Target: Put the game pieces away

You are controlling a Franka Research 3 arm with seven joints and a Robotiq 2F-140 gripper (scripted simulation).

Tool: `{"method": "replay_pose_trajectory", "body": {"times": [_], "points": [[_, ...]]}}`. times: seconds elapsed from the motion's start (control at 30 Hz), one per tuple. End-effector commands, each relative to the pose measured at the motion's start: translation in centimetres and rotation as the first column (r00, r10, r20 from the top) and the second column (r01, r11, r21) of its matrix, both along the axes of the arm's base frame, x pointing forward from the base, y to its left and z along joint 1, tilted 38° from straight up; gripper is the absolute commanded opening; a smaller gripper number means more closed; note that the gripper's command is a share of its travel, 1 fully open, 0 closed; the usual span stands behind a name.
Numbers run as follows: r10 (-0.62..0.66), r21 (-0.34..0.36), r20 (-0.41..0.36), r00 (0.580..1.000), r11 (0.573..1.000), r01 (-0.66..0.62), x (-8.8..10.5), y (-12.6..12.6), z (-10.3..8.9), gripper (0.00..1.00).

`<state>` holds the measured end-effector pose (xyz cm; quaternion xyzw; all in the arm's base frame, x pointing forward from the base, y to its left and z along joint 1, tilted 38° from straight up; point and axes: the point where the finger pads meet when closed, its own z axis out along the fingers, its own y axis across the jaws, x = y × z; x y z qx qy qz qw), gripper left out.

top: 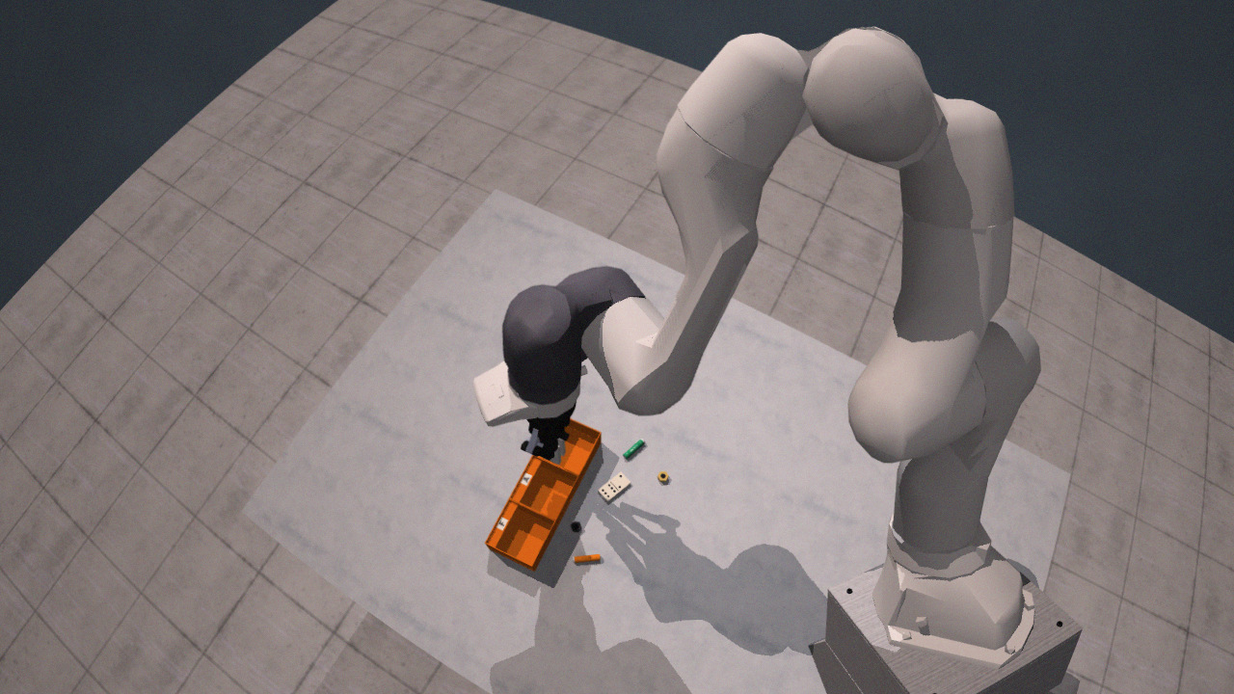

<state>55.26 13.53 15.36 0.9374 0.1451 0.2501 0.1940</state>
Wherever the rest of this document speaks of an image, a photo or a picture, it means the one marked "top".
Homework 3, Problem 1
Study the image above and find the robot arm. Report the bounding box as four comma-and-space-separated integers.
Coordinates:
473, 27, 1041, 671

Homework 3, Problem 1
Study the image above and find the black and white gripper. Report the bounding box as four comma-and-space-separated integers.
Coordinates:
521, 401, 578, 466

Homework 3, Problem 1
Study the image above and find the white domino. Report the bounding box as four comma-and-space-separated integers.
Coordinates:
598, 472, 631, 503

